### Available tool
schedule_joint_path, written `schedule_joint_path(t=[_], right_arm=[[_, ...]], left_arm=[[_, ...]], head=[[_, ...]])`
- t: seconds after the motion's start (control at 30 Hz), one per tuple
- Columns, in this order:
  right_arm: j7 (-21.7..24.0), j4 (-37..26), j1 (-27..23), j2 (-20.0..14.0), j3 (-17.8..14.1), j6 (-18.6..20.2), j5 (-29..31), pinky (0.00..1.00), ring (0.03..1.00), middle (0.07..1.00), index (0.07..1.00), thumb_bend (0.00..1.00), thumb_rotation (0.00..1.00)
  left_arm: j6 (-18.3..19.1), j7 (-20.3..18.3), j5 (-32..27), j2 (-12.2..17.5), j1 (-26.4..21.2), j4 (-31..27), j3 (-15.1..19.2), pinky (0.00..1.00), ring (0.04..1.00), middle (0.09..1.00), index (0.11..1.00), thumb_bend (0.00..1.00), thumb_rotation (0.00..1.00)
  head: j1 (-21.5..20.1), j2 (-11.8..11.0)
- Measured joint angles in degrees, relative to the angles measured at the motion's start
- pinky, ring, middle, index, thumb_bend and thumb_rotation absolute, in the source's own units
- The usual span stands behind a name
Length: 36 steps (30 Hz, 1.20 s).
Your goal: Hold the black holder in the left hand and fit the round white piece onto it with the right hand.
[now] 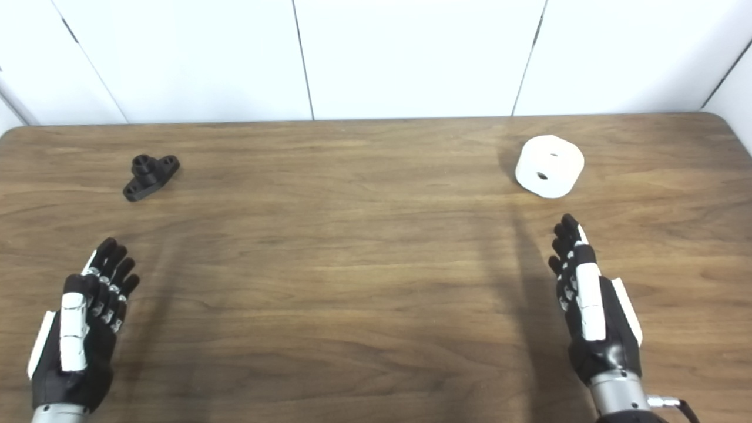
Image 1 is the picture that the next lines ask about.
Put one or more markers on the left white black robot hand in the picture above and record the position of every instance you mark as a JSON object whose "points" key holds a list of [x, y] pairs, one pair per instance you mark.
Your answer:
{"points": [[73, 329]]}

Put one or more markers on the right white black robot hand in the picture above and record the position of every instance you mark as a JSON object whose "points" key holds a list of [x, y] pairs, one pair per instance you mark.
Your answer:
{"points": [[590, 305]]}

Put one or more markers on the round white piece with holes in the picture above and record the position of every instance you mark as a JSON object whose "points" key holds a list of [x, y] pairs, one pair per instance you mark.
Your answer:
{"points": [[552, 167]]}

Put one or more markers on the black flanged holder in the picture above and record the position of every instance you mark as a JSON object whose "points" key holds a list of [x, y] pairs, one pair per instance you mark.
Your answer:
{"points": [[148, 176]]}

